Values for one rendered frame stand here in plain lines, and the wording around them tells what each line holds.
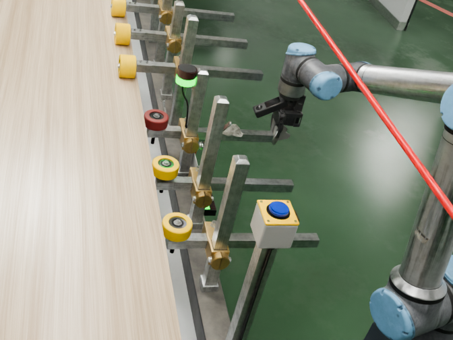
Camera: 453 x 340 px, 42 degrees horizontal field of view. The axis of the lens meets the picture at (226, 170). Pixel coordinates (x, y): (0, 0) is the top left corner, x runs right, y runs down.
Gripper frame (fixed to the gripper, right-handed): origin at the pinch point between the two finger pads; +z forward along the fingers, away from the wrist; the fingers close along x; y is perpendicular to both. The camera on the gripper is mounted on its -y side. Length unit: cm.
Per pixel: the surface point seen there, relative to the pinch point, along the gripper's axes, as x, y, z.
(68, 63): 30, -69, -10
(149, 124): -3.7, -44.0, -7.8
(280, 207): -81, -28, -41
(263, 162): 96, 39, 83
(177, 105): 18.8, -31.1, -1.3
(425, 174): -122, -34, -82
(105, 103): 6, -57, -9
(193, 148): -8.9, -29.6, -2.7
